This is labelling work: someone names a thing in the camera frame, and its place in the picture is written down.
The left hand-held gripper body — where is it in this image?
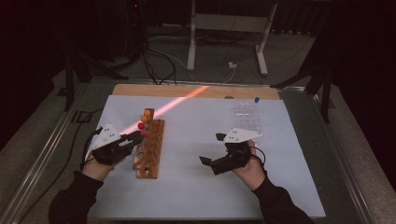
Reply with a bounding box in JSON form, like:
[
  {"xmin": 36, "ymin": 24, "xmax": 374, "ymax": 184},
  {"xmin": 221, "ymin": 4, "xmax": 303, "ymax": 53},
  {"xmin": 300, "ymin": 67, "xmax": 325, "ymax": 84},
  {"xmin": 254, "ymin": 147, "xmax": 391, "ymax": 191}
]
[{"xmin": 90, "ymin": 121, "xmax": 138, "ymax": 166}]

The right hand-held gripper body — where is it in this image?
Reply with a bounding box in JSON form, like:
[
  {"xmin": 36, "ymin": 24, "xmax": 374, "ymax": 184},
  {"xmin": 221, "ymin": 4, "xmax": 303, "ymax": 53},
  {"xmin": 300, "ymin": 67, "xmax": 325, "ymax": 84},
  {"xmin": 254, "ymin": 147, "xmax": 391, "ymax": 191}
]
[{"xmin": 212, "ymin": 127, "xmax": 263, "ymax": 175}]

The clear plastic test tube rack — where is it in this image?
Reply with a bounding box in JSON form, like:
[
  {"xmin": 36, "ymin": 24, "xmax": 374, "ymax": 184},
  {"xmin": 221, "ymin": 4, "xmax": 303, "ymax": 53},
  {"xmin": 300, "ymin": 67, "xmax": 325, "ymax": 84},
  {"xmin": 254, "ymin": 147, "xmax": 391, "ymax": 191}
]
[{"xmin": 234, "ymin": 101, "xmax": 264, "ymax": 138}]

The wooden test tube rack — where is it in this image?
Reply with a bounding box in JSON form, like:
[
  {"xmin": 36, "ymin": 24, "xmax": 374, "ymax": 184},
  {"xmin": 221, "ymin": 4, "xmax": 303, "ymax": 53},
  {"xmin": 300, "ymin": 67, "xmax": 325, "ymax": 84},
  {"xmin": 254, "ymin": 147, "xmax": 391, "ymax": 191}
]
[{"xmin": 133, "ymin": 107, "xmax": 166, "ymax": 180}]

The person's left hand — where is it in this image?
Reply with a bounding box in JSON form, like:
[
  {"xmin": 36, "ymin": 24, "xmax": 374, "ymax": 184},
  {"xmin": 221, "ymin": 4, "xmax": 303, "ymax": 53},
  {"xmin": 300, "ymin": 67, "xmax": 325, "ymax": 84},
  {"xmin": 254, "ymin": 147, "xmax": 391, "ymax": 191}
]
[{"xmin": 81, "ymin": 155, "xmax": 124, "ymax": 182}]

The person's right hand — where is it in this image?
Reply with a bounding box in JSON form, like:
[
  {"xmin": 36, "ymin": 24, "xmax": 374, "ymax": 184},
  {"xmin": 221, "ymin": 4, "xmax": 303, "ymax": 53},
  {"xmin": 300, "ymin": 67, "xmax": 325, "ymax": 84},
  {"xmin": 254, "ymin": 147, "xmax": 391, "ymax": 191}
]
[{"xmin": 232, "ymin": 139, "xmax": 266, "ymax": 191}]

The white table board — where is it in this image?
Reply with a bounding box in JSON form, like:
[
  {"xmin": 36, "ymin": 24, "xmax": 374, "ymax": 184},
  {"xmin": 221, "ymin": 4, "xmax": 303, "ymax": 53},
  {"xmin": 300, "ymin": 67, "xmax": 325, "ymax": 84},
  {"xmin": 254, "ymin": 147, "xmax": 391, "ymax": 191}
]
[{"xmin": 87, "ymin": 94, "xmax": 327, "ymax": 220}]

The blue capped test tube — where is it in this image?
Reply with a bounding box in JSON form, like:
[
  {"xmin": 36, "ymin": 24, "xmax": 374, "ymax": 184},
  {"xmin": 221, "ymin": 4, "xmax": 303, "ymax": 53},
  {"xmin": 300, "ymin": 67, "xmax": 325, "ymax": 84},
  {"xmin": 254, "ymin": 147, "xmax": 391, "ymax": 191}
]
[{"xmin": 252, "ymin": 96, "xmax": 261, "ymax": 116}]

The black metal stand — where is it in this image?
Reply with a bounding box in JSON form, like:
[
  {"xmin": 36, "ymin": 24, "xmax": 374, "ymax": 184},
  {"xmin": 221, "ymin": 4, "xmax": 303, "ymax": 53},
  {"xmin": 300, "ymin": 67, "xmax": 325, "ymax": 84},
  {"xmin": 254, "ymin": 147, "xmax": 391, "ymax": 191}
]
[
  {"xmin": 64, "ymin": 46, "xmax": 129, "ymax": 112},
  {"xmin": 270, "ymin": 31, "xmax": 334, "ymax": 124}
]

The white metal stand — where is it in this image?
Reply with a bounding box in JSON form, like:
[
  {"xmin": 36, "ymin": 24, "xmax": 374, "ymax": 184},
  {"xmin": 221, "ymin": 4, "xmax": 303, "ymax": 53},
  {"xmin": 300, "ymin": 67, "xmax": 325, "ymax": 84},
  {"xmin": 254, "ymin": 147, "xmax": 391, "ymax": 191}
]
[{"xmin": 186, "ymin": 0, "xmax": 278, "ymax": 77}]

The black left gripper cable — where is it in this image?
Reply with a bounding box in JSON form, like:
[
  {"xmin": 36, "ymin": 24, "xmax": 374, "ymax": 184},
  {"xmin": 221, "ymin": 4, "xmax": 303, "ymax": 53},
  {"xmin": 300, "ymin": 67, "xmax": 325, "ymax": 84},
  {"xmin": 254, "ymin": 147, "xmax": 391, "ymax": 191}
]
[{"xmin": 81, "ymin": 126, "xmax": 104, "ymax": 166}]

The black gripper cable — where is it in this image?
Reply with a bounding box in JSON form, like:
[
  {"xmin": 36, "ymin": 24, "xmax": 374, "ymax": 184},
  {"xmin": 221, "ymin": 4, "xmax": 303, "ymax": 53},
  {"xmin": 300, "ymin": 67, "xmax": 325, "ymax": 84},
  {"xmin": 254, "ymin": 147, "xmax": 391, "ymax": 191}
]
[
  {"xmin": 81, "ymin": 126, "xmax": 104, "ymax": 166},
  {"xmin": 248, "ymin": 146, "xmax": 267, "ymax": 166}
]

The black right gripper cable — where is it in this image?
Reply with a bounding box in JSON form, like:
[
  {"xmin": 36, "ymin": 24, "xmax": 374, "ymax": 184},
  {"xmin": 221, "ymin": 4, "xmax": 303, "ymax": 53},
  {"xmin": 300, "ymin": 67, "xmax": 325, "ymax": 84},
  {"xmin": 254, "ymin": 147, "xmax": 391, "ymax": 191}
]
[{"xmin": 248, "ymin": 146, "xmax": 267, "ymax": 166}]

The thin black floor cable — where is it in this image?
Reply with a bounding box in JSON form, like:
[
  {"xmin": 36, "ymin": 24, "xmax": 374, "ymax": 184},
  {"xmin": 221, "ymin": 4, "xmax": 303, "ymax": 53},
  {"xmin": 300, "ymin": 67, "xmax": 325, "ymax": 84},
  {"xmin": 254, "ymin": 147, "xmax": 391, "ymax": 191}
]
[{"xmin": 18, "ymin": 107, "xmax": 105, "ymax": 224}]

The aluminium frame rail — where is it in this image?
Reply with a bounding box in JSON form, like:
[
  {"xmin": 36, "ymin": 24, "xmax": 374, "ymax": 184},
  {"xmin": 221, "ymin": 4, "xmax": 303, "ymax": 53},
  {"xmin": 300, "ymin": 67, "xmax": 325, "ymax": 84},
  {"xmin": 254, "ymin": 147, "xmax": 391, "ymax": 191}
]
[
  {"xmin": 0, "ymin": 82, "xmax": 92, "ymax": 224},
  {"xmin": 279, "ymin": 87, "xmax": 378, "ymax": 224}
]

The black floor cable bundle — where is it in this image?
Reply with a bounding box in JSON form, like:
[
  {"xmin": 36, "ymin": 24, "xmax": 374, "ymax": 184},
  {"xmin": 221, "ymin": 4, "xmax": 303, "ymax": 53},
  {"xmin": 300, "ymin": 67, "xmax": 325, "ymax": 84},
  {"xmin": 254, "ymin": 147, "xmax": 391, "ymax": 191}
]
[{"xmin": 140, "ymin": 40, "xmax": 177, "ymax": 86}]

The white floor cable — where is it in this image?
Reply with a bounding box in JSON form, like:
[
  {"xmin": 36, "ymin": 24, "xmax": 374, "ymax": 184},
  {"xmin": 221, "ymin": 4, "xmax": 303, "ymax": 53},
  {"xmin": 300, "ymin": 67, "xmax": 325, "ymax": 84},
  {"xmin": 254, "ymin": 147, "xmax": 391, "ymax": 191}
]
[{"xmin": 148, "ymin": 35, "xmax": 236, "ymax": 84}]

